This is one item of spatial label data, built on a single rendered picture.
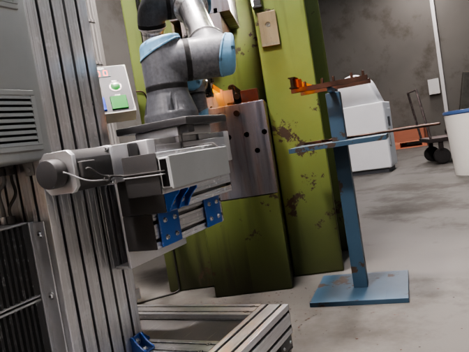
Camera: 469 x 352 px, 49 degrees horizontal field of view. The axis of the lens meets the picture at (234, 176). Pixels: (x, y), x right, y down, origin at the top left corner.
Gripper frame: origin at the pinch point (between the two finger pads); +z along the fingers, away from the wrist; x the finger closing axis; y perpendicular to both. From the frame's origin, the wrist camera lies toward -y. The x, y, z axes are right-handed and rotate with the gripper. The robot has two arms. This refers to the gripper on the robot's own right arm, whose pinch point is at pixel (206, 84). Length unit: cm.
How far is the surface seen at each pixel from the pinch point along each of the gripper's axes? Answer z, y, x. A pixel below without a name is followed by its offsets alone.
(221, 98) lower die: 27.7, 4.2, 1.8
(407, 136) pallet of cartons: 1014, 63, 284
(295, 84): -11.1, 7.9, 37.6
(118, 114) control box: 10.6, 5.4, -44.8
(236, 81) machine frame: 76, -9, 5
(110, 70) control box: 20, -17, -49
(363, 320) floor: -28, 101, 49
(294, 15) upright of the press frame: 41, -31, 43
